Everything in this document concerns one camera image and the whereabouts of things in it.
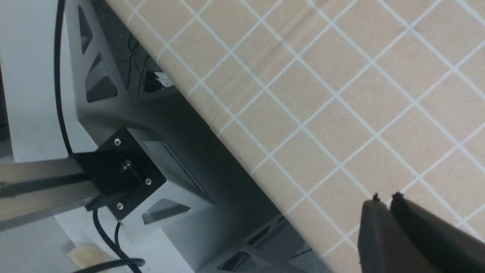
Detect grey metal robot base frame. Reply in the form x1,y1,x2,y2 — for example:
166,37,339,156
0,0,334,273

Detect black cable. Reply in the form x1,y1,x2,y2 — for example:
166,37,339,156
54,0,146,273

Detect beige checkered tablecloth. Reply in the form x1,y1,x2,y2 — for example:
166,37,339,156
107,0,485,273

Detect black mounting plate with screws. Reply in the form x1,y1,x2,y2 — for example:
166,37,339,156
73,127,167,221

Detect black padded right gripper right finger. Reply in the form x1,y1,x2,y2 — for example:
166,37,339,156
390,192,485,273

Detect aluminium extrusion bar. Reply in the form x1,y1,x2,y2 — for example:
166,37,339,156
0,158,100,231

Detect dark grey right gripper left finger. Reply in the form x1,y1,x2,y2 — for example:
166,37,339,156
357,193,441,273

